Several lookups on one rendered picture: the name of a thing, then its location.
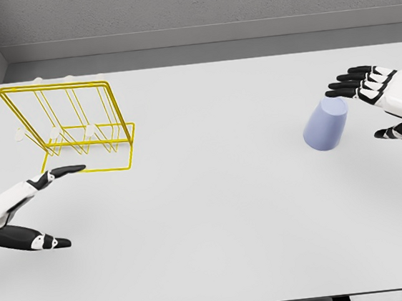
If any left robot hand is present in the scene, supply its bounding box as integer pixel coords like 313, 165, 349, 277
0, 164, 95, 256

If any lavender plastic cup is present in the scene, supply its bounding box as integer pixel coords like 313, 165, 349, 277
298, 94, 353, 154

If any yellow wire cup holder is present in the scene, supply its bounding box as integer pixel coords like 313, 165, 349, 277
0, 68, 141, 184

